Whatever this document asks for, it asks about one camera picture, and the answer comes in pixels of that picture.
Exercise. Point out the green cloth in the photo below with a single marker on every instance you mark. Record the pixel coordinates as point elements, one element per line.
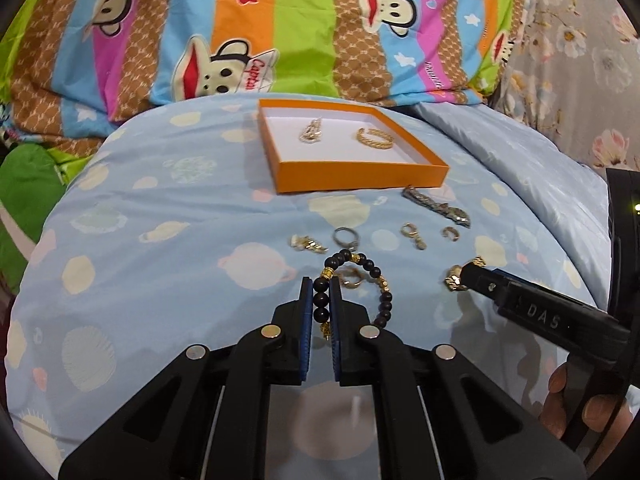
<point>30,180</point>

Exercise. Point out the gold hoop earring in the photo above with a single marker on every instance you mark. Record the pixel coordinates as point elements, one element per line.
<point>421,246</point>

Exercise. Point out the pearl and gold jewelry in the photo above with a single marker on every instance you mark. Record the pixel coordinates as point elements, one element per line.
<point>310,131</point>

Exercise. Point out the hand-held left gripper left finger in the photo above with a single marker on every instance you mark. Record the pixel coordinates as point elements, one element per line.
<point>306,330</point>

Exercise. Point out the orange cardboard box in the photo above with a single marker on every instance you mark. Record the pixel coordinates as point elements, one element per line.
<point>350,176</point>

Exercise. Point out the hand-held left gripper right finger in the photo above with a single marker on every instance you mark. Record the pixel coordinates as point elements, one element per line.
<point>334,330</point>

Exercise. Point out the gold wristwatch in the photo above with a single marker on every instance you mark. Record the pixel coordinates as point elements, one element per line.
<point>452,280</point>

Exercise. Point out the person's right hand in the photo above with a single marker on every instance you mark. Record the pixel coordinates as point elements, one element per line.
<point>557,382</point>

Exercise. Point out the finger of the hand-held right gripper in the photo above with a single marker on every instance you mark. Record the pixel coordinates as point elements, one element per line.
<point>540,317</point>

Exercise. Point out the pale blue pillow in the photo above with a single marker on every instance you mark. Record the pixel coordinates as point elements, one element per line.
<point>525,160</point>

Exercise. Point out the silver watch band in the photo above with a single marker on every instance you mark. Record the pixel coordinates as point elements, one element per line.
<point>437,208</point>

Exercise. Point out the small gold ear cuff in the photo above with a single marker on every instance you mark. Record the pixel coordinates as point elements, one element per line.
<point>445,233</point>

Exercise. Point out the colourful striped printed blanket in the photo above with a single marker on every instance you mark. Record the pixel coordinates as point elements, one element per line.
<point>300,20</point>

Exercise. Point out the grey floral cloth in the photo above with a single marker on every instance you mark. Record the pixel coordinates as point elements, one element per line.
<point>575,60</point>

